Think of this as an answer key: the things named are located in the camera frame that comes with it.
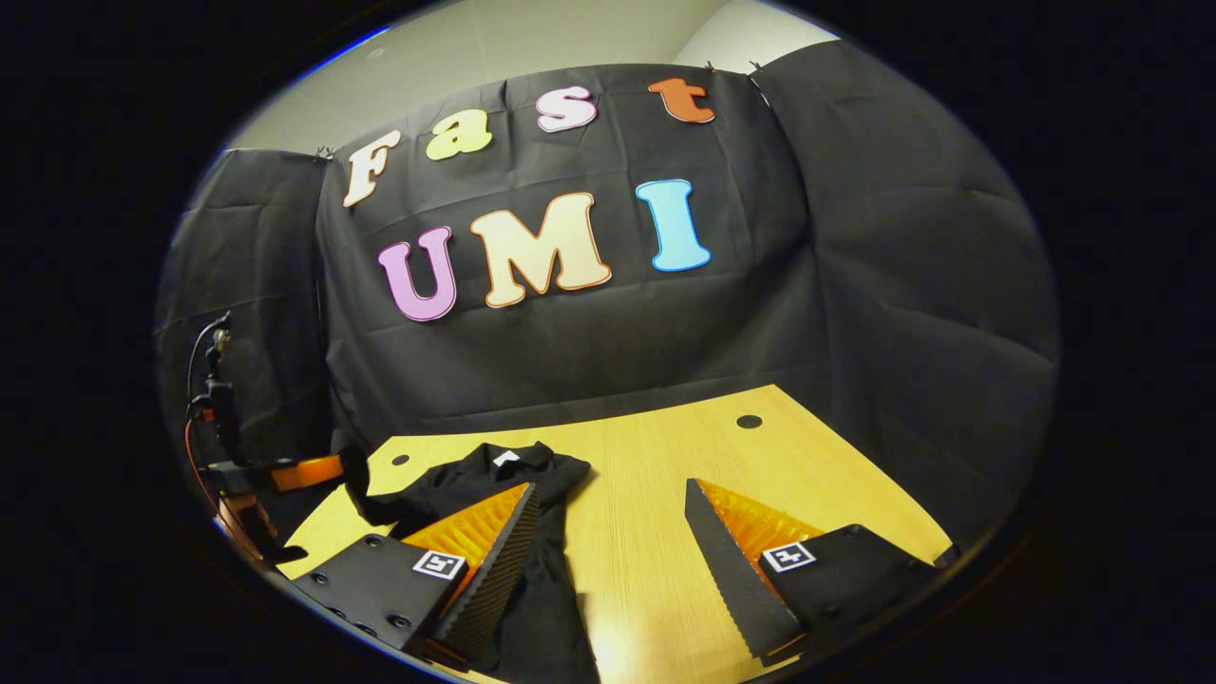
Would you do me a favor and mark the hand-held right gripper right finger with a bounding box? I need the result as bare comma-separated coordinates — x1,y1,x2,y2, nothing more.
684,478,957,666

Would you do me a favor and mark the black button shirt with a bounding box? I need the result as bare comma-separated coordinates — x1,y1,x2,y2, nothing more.
339,440,601,684

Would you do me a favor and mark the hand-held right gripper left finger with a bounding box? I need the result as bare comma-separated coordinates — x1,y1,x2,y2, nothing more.
290,482,540,666

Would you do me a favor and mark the black backdrop cloth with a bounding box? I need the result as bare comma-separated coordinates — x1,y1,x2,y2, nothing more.
157,38,1061,552

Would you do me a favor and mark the black cable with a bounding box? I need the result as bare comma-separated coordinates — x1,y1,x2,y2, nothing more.
186,313,232,411

